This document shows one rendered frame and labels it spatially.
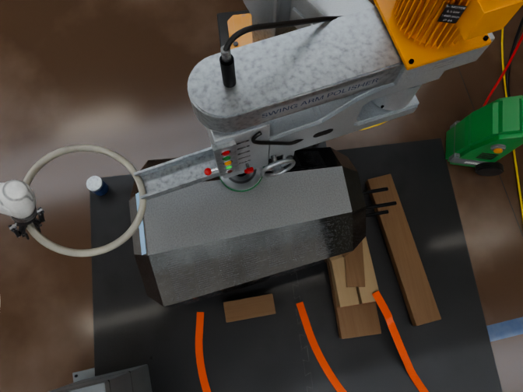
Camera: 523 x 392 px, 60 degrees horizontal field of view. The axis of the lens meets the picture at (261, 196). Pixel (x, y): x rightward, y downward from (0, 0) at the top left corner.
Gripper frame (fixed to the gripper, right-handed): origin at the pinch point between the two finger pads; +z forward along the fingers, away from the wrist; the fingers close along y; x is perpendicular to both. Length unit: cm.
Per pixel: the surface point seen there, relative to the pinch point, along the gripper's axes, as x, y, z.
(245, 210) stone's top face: -48, 79, -1
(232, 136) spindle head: -34, 59, -69
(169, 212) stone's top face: -25, 53, 10
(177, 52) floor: 82, 157, 69
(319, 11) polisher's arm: -15, 118, -80
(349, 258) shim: -104, 129, 38
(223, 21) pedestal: 42, 142, -8
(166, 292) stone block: -51, 33, 32
